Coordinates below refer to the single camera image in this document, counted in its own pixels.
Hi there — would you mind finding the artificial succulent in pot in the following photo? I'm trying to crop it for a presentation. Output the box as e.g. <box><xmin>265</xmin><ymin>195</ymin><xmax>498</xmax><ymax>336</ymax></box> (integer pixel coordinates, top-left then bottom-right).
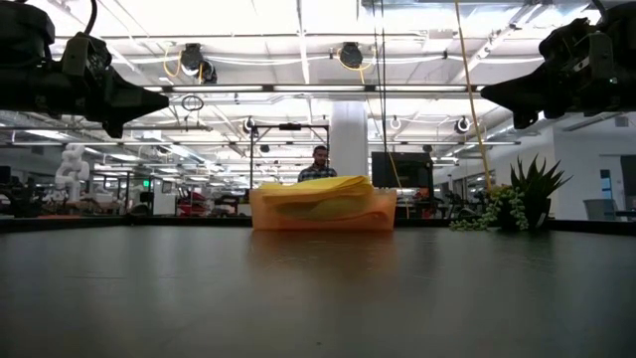
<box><xmin>448</xmin><ymin>153</ymin><xmax>573</xmax><ymax>233</ymax></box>

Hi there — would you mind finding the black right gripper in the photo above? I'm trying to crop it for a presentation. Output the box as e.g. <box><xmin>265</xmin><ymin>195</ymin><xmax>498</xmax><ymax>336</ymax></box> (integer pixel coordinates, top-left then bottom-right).
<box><xmin>479</xmin><ymin>17</ymin><xmax>636</xmax><ymax>131</ymax></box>

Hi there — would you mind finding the black ceiling cable reel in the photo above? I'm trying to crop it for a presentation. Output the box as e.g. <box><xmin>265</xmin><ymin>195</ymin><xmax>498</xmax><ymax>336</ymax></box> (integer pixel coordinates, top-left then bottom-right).
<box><xmin>339</xmin><ymin>41</ymin><xmax>365</xmax><ymax>70</ymax></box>
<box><xmin>178</xmin><ymin>42</ymin><xmax>206</xmax><ymax>72</ymax></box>

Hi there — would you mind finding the person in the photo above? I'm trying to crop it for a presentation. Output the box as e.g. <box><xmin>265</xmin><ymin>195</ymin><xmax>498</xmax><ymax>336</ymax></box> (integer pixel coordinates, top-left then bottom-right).
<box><xmin>296</xmin><ymin>144</ymin><xmax>339</xmax><ymax>184</ymax></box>

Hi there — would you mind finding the grey waste bin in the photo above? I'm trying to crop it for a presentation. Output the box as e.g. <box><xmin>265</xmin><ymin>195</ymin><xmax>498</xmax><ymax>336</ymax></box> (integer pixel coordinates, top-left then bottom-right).
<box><xmin>581</xmin><ymin>198</ymin><xmax>617</xmax><ymax>222</ymax></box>

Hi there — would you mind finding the yellow hanging cable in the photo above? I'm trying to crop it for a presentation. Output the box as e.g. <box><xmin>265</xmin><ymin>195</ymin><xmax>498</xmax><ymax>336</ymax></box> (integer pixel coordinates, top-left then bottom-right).
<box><xmin>454</xmin><ymin>0</ymin><xmax>494</xmax><ymax>194</ymax></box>

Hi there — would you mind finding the black pole stand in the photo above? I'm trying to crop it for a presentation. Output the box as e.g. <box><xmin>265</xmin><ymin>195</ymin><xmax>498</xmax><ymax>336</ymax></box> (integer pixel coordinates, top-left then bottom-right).
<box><xmin>246</xmin><ymin>120</ymin><xmax>332</xmax><ymax>190</ymax></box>

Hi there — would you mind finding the yellow microfiber towel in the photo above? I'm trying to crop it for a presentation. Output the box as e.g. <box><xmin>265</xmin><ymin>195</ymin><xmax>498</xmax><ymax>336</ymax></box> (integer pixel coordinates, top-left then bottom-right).
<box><xmin>255</xmin><ymin>174</ymin><xmax>376</xmax><ymax>205</ymax></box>

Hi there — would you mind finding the green microfiber towel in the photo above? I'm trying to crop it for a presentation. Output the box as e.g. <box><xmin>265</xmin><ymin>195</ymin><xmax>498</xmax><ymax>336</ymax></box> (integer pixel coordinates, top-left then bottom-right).
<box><xmin>275</xmin><ymin>198</ymin><xmax>372</xmax><ymax>222</ymax></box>

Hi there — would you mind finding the black perforated computer case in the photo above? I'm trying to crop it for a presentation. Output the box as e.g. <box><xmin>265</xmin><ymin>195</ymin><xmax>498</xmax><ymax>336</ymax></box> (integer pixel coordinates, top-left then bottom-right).
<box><xmin>371</xmin><ymin>151</ymin><xmax>434</xmax><ymax>190</ymax></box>

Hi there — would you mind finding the orange plastic bin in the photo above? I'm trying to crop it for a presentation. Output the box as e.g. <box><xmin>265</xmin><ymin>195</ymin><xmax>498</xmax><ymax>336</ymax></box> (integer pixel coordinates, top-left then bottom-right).
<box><xmin>248</xmin><ymin>187</ymin><xmax>398</xmax><ymax>233</ymax></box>

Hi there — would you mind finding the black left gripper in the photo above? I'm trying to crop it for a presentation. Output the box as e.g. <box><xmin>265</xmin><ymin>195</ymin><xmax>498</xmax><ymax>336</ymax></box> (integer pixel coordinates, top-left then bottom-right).
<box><xmin>29</xmin><ymin>32</ymin><xmax>171</xmax><ymax>140</ymax></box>

